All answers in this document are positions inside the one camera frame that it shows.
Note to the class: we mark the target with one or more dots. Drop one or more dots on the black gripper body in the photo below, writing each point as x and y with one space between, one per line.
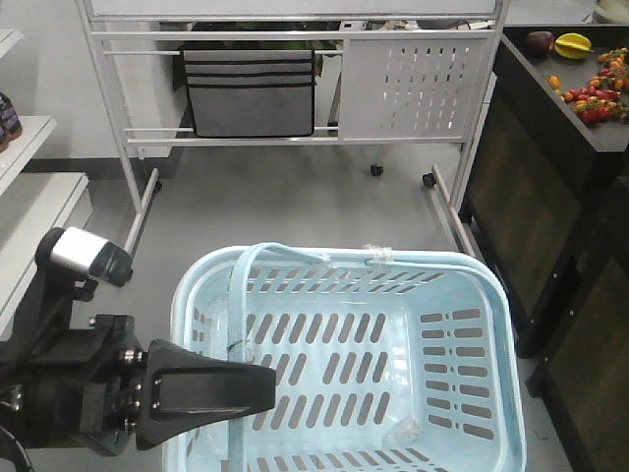
79 388

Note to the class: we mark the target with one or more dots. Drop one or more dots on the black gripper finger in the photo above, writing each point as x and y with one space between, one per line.
182 390

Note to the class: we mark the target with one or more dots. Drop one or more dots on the light blue plastic basket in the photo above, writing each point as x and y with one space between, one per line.
384 360

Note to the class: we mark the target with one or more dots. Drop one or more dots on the white store shelving unit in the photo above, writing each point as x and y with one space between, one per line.
31 204

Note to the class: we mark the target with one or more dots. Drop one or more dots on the grey fabric storage box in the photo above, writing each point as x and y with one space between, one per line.
251 93

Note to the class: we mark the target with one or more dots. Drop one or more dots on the white metal rolling rack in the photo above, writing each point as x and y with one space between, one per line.
386 73

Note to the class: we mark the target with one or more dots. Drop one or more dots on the black produce display stand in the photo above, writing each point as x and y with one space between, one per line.
548 202

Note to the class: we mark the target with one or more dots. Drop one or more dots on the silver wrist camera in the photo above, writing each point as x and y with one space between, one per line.
84 255

